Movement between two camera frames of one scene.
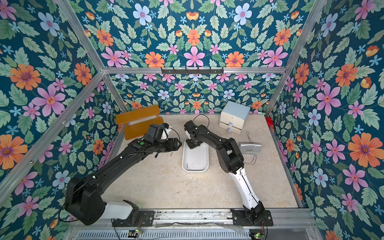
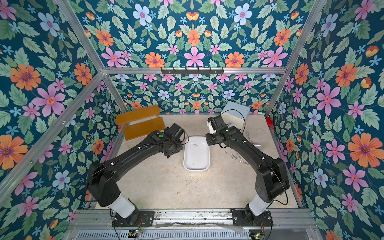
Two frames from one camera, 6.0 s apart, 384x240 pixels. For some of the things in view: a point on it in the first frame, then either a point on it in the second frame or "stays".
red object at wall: (269, 121) stays
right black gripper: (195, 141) -> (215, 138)
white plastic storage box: (196, 160) stays
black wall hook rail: (192, 71) stays
